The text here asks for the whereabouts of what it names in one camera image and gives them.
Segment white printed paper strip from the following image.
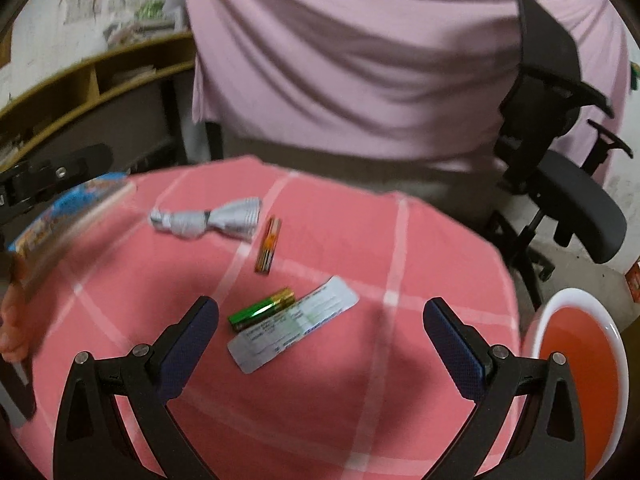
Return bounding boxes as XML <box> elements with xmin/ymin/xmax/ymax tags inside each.
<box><xmin>227</xmin><ymin>276</ymin><xmax>360</xmax><ymax>375</ymax></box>

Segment silver wrapper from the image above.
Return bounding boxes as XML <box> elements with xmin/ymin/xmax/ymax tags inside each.
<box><xmin>149</xmin><ymin>197</ymin><xmax>262</xmax><ymax>240</ymax></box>

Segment blue illustrated book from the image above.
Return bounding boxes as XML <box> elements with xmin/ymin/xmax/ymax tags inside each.
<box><xmin>9</xmin><ymin>174</ymin><xmax>136</xmax><ymax>295</ymax></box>

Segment white bin with red liner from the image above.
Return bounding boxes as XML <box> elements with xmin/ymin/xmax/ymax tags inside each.
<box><xmin>522</xmin><ymin>288</ymin><xmax>629</xmax><ymax>479</ymax></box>

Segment pink checked tablecloth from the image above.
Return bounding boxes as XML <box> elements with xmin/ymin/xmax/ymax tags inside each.
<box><xmin>16</xmin><ymin>158</ymin><xmax>521</xmax><ymax>479</ymax></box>

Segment small red white box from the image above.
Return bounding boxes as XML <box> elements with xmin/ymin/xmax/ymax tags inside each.
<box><xmin>625</xmin><ymin>258</ymin><xmax>640</xmax><ymax>304</ymax></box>

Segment stack of books on shelf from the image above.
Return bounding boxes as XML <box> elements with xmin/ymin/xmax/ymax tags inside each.
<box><xmin>103</xmin><ymin>6</ymin><xmax>188</xmax><ymax>50</ymax></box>

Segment green gold battery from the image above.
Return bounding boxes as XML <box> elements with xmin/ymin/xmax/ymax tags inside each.
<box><xmin>228</xmin><ymin>287</ymin><xmax>296</xmax><ymax>333</ymax></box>

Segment green candy jar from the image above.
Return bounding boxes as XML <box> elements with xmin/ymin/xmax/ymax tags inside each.
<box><xmin>136</xmin><ymin>0</ymin><xmax>165</xmax><ymax>21</ymax></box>

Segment black office chair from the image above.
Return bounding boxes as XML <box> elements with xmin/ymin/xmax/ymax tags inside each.
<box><xmin>484</xmin><ymin>0</ymin><xmax>634</xmax><ymax>309</ymax></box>

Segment orange red battery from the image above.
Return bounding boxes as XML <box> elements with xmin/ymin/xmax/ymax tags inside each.
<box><xmin>254</xmin><ymin>217</ymin><xmax>282</xmax><ymax>275</ymax></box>

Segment pink hanging sheet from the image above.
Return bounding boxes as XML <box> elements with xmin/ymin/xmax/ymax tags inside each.
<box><xmin>186</xmin><ymin>0</ymin><xmax>629</xmax><ymax>171</ymax></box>

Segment wooden wall shelf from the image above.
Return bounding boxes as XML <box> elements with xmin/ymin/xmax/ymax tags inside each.
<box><xmin>1</xmin><ymin>32</ymin><xmax>196</xmax><ymax>170</ymax></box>

